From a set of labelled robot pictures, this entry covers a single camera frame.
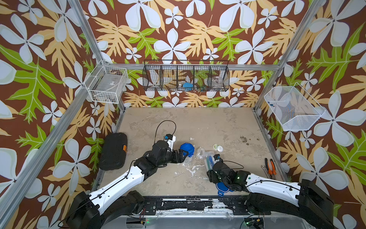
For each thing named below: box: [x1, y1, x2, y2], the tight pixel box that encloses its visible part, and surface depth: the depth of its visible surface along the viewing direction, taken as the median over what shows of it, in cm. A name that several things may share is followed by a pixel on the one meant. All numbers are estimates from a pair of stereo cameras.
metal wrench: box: [260, 165, 271, 179], surface depth 89 cm
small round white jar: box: [216, 145, 224, 153], surface depth 97 cm
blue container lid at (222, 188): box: [215, 181, 234, 198], surface depth 81 cm
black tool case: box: [99, 132, 128, 171], surface depth 90 cm
